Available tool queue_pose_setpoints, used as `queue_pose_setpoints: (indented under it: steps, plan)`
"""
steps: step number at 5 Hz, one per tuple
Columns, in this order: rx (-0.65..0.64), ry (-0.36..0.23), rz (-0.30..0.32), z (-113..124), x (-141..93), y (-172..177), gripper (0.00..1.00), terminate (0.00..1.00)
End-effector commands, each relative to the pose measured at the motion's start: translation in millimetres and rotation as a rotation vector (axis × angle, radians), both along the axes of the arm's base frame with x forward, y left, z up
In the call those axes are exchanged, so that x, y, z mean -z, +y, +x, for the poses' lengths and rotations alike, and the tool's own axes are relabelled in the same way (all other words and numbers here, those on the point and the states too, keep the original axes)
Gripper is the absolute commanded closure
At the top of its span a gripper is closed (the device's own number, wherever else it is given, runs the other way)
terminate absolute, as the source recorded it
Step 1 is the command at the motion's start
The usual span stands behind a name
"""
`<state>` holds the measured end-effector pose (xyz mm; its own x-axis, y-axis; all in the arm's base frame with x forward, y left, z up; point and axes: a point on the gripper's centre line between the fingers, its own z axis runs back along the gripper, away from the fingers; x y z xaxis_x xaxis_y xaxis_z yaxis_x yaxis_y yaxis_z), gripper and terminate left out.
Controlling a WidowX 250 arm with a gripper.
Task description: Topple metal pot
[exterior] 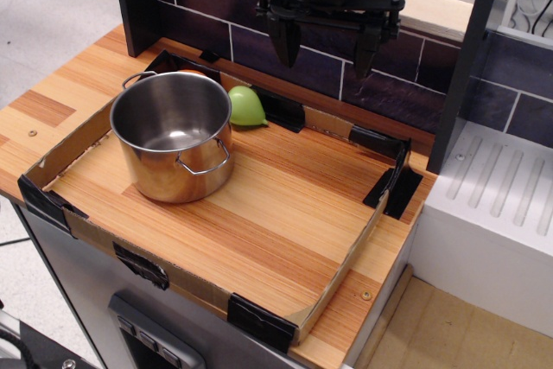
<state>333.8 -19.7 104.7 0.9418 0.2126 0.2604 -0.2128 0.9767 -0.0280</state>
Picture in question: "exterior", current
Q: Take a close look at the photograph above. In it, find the dark grey right post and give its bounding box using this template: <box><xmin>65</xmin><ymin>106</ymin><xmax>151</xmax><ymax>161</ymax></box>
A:
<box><xmin>427</xmin><ymin>0</ymin><xmax>495</xmax><ymax>174</ymax></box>

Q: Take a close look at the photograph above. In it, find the stainless steel pot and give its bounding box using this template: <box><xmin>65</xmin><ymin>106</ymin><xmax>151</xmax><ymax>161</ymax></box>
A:
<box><xmin>110</xmin><ymin>71</ymin><xmax>234</xmax><ymax>203</ymax></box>

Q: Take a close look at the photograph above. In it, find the green plastic pear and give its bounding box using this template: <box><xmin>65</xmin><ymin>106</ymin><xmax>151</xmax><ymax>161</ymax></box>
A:
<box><xmin>228</xmin><ymin>86</ymin><xmax>268</xmax><ymax>126</ymax></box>

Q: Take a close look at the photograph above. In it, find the black device bottom left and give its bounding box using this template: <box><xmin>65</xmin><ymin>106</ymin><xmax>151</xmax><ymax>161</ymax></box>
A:
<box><xmin>1</xmin><ymin>302</ymin><xmax>94</xmax><ymax>369</ymax></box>

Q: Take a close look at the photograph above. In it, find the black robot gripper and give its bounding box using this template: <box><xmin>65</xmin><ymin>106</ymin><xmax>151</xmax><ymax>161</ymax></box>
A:
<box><xmin>256</xmin><ymin>0</ymin><xmax>405</xmax><ymax>79</ymax></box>

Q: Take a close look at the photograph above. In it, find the white sink drainboard unit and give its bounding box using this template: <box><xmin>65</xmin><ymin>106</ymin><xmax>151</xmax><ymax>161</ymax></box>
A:
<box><xmin>410</xmin><ymin>123</ymin><xmax>552</xmax><ymax>336</ymax></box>

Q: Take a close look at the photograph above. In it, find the grey oven control panel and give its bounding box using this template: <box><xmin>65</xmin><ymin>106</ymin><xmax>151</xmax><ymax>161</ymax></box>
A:
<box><xmin>109</xmin><ymin>295</ymin><xmax>207</xmax><ymax>369</ymax></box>

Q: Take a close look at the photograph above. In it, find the orange toy fruit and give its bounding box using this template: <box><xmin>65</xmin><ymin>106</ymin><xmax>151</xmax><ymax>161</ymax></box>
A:
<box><xmin>179</xmin><ymin>69</ymin><xmax>205</xmax><ymax>76</ymax></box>

